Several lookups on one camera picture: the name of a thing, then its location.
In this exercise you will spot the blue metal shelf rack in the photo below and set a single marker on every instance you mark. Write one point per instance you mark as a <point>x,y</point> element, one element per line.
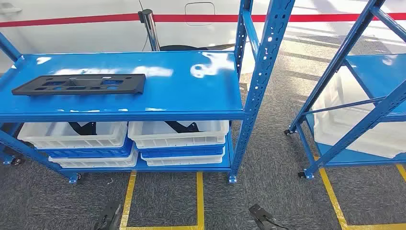
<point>377,73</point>
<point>177,89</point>

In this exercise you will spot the white car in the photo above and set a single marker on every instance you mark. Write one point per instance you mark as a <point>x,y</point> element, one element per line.
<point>79,38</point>

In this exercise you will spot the yellow floor tape outline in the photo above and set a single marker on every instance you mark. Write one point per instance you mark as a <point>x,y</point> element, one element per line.
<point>331,196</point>
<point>199,203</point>

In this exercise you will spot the black plastic perforated panel part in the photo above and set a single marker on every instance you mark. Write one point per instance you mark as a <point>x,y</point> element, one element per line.
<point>127,83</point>

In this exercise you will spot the chrome stanchion post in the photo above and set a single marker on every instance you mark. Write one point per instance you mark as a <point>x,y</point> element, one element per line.
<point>152,31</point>

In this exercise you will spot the red barrier belt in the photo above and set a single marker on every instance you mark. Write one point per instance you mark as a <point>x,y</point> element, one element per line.
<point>79,19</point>

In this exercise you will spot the large white plastic bin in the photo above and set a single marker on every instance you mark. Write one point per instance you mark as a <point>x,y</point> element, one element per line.
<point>349,133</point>

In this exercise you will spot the black part inside crate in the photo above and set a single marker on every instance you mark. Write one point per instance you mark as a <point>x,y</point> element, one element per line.
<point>184,127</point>
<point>83,128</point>

